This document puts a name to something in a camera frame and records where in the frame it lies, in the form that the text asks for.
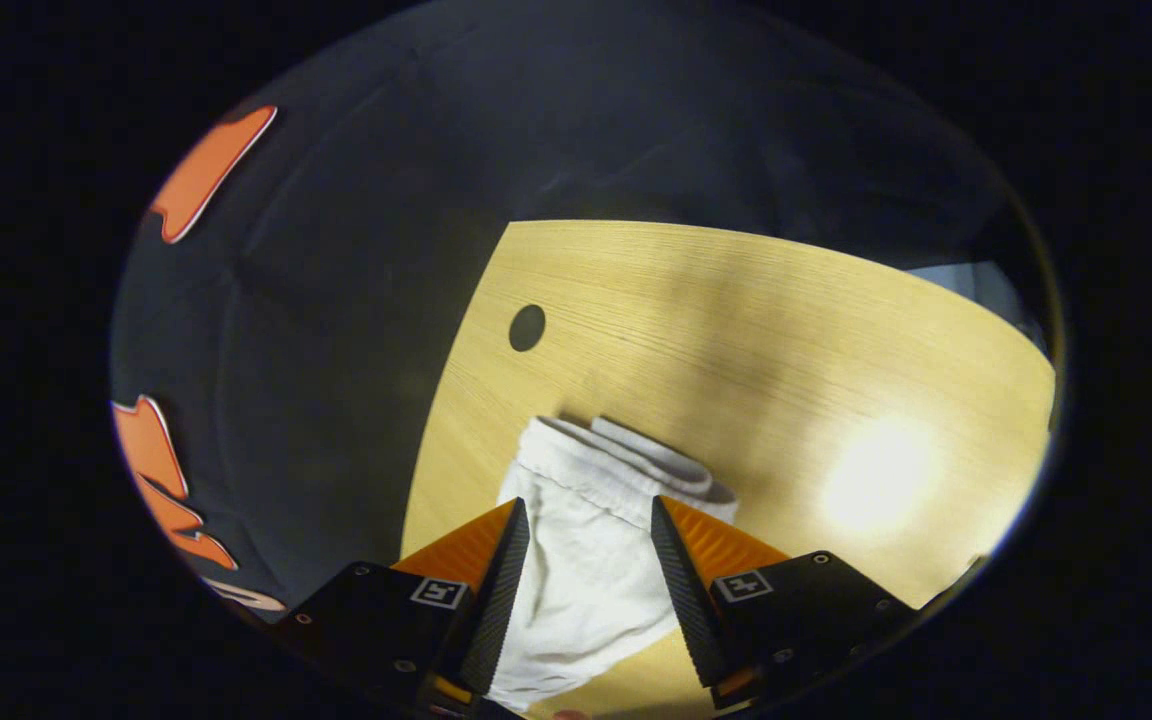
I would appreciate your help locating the white jeans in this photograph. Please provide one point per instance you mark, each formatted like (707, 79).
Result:
(586, 560)

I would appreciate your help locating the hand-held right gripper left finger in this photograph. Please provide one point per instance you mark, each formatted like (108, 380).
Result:
(496, 610)

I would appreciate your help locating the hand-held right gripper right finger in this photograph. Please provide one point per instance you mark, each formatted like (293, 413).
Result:
(691, 610)

